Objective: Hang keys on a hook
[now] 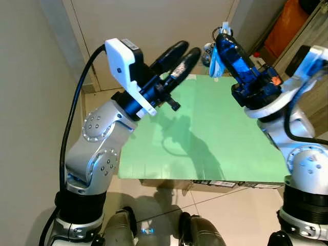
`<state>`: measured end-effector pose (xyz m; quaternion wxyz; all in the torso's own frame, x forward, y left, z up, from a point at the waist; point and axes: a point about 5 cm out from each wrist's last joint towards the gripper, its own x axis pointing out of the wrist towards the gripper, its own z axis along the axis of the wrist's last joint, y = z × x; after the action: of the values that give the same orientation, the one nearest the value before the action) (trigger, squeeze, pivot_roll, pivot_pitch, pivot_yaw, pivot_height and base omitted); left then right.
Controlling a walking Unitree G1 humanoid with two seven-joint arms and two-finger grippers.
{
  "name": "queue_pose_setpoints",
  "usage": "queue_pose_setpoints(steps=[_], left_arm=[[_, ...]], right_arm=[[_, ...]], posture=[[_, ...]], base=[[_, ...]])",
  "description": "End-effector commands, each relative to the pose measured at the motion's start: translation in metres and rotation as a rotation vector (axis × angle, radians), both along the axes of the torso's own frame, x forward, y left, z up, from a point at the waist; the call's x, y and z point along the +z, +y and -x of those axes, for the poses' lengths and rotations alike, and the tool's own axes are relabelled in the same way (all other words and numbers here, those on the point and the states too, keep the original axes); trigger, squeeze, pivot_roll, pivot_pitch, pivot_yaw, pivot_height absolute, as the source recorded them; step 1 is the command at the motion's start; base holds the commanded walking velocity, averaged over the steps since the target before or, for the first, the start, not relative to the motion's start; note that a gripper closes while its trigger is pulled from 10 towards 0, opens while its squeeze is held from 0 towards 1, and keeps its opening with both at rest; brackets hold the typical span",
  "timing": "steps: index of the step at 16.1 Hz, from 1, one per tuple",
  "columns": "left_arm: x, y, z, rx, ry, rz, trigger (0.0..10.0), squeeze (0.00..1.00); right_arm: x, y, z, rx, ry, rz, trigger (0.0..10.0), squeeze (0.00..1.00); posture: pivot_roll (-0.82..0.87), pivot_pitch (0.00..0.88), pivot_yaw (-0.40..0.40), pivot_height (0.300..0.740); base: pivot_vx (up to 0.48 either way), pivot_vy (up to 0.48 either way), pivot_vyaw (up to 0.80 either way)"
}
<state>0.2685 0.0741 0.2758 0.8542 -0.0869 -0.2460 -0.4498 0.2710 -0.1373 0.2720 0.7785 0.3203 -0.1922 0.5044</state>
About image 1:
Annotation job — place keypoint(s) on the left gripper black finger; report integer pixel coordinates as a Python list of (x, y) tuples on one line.
[(185, 65), (170, 55)]

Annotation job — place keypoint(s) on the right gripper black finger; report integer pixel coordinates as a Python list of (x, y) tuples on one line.
[(241, 55), (229, 59)]

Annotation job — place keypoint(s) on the keys with light blue tag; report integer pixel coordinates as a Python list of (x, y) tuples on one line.
[(215, 64)]

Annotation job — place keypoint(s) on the orange bag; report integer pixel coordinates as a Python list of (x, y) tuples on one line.
[(284, 25)]

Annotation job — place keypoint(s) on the green table mat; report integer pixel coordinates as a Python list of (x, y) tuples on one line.
[(205, 133)]

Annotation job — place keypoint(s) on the wooden cabinet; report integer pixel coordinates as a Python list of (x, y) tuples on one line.
[(312, 31)]

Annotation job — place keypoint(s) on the robot left leg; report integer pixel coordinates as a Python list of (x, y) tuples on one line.
[(120, 230)]

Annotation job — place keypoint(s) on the robot leg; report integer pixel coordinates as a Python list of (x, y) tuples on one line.
[(202, 233), (120, 230)]

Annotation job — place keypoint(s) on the robot right leg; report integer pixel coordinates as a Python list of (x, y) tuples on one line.
[(202, 233)]

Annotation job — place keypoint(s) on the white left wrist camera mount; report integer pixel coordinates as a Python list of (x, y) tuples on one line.
[(122, 60)]

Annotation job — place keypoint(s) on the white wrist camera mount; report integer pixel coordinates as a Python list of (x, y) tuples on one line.
[(122, 60), (310, 64)]

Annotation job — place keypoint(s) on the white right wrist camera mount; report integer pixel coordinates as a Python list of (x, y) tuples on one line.
[(310, 64)]

